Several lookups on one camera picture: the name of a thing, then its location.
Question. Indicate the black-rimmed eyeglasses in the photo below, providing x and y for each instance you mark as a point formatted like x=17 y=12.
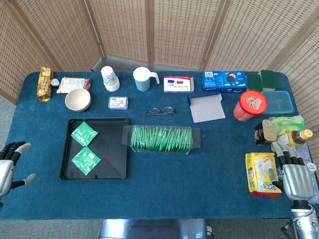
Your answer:
x=168 y=109

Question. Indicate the green wet wipes pack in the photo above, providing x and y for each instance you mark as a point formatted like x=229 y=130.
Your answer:
x=290 y=123

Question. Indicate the black and pink packet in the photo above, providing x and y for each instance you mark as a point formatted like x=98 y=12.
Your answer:
x=258 y=135

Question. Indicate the white and red card box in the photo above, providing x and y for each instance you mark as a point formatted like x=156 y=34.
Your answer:
x=178 y=84

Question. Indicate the wicker folding screen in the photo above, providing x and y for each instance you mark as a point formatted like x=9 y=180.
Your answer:
x=174 y=25

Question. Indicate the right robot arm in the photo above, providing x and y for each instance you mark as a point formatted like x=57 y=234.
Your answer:
x=305 y=226

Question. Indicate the blue Oreo box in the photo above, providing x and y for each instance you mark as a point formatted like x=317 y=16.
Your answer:
x=219 y=81

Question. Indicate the white and red snack packet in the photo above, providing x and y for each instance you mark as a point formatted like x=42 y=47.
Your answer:
x=72 y=84

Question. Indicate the green packet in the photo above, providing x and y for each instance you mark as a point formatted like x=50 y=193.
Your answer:
x=84 y=133
x=86 y=160

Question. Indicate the gold biscuit packet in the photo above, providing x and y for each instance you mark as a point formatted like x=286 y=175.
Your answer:
x=45 y=84

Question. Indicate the dark green sponge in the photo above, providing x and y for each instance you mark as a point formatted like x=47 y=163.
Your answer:
x=254 y=82

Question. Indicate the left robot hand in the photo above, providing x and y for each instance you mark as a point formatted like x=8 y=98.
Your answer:
x=6 y=171

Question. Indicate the white purple tissue pack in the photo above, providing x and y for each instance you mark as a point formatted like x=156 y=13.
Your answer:
x=118 y=103

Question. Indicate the black plastic tray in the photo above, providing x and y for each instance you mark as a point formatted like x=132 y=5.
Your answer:
x=114 y=149

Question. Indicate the small white bottle cap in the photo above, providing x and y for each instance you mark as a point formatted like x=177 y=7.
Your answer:
x=54 y=82

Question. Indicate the yellow capped drink bottle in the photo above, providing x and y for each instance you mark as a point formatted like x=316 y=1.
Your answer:
x=295 y=138

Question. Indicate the white paper cup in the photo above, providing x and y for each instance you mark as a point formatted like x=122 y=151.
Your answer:
x=109 y=78

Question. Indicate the transparent plastic box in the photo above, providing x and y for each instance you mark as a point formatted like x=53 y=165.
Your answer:
x=195 y=139

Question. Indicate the yellow snack bag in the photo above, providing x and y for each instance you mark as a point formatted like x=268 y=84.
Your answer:
x=260 y=174

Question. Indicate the teal plastic container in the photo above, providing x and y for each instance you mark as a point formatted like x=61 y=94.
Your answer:
x=280 y=103

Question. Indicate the green and yellow sponge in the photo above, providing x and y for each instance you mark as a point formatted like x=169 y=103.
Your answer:
x=268 y=78

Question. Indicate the printed card with smiley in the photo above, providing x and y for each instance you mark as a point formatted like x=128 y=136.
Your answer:
x=304 y=153

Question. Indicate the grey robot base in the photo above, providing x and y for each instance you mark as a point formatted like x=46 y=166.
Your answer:
x=153 y=229

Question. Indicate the beige bowl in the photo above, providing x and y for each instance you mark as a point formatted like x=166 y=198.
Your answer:
x=77 y=99

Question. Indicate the row of green sachets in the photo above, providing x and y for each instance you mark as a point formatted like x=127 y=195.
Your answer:
x=162 y=139

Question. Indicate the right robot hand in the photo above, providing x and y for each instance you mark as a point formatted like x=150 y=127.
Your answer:
x=297 y=179

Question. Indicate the orange canister red lid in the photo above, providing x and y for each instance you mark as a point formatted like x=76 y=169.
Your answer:
x=250 y=103

